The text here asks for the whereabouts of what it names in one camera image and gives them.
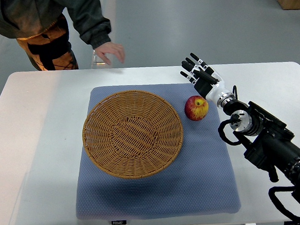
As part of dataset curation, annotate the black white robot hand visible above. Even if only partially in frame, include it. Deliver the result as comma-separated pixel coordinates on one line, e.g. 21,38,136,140
180,53,236,108

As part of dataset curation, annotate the person's bare hand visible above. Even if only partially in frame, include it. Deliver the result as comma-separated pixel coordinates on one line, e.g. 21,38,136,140
95,42,126,65

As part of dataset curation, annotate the red yellow apple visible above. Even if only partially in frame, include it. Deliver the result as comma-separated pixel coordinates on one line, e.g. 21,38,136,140
184,95,209,121

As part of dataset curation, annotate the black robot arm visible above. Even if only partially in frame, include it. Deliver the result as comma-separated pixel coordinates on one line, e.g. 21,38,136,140
218,87,300,225

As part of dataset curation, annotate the dark green sleeve forearm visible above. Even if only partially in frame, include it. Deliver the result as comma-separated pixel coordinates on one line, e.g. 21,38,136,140
66,0,111,49

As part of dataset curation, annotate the round wicker basket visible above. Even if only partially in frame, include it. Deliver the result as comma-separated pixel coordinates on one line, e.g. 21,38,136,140
82,90,184,179

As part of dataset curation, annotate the person's torso in camouflage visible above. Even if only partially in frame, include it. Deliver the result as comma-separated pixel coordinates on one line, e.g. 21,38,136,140
0,0,78,71

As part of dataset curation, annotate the blue grey cushion mat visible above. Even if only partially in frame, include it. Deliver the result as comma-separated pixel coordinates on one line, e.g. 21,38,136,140
76,83,241,221

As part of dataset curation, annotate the cardboard box corner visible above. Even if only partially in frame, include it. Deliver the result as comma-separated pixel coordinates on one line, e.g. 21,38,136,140
277,0,300,10

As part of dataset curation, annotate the black cushion label tag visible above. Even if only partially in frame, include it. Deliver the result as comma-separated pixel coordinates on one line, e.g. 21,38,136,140
111,220,127,225

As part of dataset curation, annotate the black table bracket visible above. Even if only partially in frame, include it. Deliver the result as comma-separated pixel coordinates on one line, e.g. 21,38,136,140
284,221,300,225

